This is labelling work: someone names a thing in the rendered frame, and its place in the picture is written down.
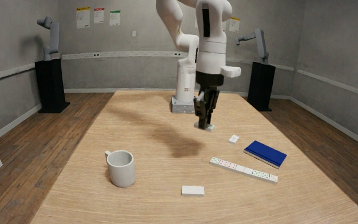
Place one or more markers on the white domino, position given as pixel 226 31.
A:
pixel 235 168
pixel 219 162
pixel 209 127
pixel 195 191
pixel 268 178
pixel 252 173
pixel 233 139

